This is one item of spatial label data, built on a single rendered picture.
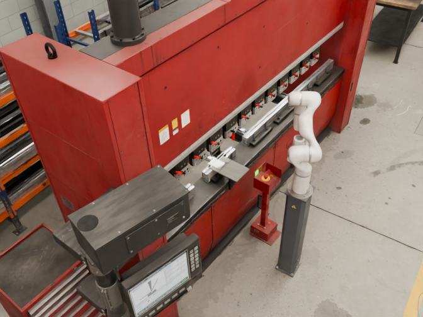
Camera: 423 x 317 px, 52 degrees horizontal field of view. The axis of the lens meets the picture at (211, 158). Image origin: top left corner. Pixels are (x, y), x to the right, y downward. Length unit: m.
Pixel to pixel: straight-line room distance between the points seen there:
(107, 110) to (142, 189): 0.39
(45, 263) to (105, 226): 1.28
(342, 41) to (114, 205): 3.57
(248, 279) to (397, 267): 1.35
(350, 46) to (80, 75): 3.37
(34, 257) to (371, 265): 2.84
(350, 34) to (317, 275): 2.49
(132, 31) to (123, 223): 1.04
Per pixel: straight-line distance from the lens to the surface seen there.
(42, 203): 4.97
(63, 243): 2.27
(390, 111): 6.14
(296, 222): 3.50
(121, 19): 2.39
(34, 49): 2.57
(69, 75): 2.25
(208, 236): 3.74
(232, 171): 3.46
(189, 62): 2.74
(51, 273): 3.09
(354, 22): 4.87
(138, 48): 2.40
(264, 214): 4.10
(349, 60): 5.05
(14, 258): 3.26
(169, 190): 2.02
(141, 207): 1.97
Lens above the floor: 3.39
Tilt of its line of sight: 42 degrees down
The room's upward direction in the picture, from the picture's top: 2 degrees counter-clockwise
